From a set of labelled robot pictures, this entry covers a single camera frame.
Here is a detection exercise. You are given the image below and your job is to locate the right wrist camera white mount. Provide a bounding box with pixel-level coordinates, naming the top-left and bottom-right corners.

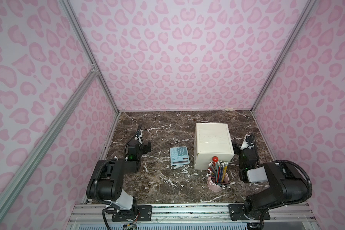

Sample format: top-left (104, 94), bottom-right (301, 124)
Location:
top-left (241, 133), bottom-right (255, 150)

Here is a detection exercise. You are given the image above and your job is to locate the cream plastic drawer cabinet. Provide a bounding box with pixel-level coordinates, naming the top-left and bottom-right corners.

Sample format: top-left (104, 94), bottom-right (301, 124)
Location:
top-left (194, 123), bottom-right (234, 170)

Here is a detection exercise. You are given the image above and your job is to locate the light blue calculator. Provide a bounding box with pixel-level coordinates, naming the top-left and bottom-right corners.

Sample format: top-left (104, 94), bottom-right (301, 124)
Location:
top-left (170, 147), bottom-right (190, 166)

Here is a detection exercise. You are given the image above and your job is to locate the bundle of coloured pencils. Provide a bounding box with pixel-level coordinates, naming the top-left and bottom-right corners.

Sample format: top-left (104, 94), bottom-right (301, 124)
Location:
top-left (207, 161), bottom-right (235, 186)

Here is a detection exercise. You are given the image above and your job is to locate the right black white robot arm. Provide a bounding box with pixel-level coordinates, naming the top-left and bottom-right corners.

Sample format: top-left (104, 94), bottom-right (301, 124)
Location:
top-left (230, 140), bottom-right (312, 224)

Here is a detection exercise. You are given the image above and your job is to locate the pink pencil cup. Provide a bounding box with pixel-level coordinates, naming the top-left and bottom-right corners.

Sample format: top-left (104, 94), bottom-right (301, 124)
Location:
top-left (207, 177), bottom-right (231, 193)

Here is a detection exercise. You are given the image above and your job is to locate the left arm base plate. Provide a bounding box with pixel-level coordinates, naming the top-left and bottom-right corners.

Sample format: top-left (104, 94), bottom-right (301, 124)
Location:
top-left (112, 205), bottom-right (152, 222)

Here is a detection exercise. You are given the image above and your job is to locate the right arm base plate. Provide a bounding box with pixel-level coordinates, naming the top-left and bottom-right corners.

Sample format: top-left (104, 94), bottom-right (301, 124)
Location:
top-left (228, 204), bottom-right (261, 221)

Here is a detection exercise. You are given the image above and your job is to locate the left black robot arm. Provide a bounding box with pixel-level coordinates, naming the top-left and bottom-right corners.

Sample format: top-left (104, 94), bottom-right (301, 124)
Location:
top-left (86, 125), bottom-right (152, 229)

